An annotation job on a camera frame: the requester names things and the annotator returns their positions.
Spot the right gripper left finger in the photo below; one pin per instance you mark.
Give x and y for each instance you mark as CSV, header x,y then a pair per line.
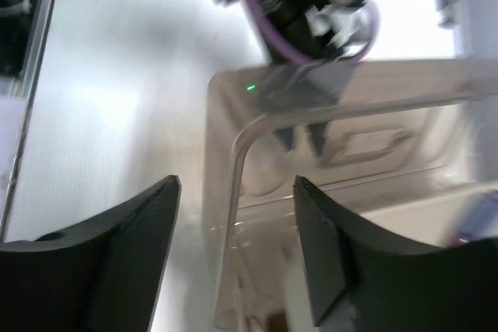
x,y
101,274

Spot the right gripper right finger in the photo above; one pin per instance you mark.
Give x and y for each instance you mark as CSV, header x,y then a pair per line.
x,y
362,277

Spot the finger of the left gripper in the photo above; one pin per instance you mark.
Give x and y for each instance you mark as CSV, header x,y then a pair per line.
x,y
318,136
286,136

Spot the beige plastic toolbox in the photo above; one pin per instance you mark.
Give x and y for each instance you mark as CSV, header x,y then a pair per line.
x,y
409,145

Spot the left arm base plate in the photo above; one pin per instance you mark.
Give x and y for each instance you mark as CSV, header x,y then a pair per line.
x,y
24,27

